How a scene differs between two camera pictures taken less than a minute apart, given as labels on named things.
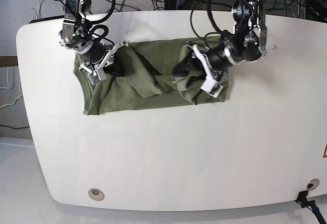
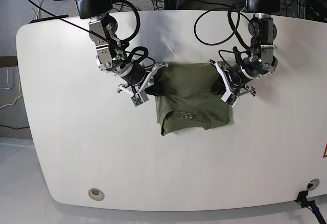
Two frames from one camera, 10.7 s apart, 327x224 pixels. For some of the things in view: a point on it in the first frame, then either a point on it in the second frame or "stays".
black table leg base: [171, 3] stays
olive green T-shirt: [148, 82] to [188, 96]
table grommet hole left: [96, 194] stays
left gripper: [100, 61] to [143, 81]
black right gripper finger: [190, 67] to [218, 86]
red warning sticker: [325, 152] stays
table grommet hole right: [313, 184] stays
